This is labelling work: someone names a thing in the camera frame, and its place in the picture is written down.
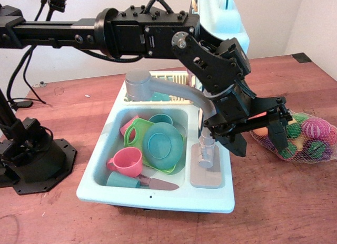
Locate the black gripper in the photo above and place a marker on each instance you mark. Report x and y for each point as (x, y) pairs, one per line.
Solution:
(238, 110)

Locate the grey faucet lever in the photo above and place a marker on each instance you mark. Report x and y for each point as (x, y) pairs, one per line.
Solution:
(207, 149)

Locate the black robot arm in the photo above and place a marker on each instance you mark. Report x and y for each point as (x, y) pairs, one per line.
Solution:
(149, 32)

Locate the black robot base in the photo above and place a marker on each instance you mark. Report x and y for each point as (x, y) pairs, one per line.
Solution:
(32, 161)

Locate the grey toy faucet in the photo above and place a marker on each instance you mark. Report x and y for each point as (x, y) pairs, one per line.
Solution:
(140, 85)

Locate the net bag of toy vegetables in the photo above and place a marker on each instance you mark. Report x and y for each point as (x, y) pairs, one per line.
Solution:
(310, 140)

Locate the teal toy plate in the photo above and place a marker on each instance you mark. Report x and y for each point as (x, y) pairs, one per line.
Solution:
(162, 146)

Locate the teal toy cup back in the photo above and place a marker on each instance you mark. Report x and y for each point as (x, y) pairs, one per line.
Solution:
(161, 118)

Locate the teal toy cup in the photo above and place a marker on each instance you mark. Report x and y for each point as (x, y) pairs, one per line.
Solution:
(116, 179)
(161, 118)

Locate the light blue toy sink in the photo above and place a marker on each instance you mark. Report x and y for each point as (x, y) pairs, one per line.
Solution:
(187, 120)

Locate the toy knife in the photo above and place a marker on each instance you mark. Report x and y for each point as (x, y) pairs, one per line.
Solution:
(154, 183)

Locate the green toy cutting board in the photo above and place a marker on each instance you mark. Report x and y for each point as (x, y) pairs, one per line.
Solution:
(134, 138)

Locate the pink toy cup back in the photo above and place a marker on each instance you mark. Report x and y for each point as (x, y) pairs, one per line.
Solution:
(126, 125)

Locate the pink toy cup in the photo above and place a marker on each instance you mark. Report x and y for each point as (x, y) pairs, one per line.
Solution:
(127, 161)
(126, 125)

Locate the light blue toy shelf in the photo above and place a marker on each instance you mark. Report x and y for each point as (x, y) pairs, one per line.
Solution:
(221, 19)

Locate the teal toy cup front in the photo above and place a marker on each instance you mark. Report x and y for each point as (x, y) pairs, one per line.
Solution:
(116, 179)

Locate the black table corner bracket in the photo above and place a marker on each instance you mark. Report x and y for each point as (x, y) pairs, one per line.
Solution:
(301, 57)

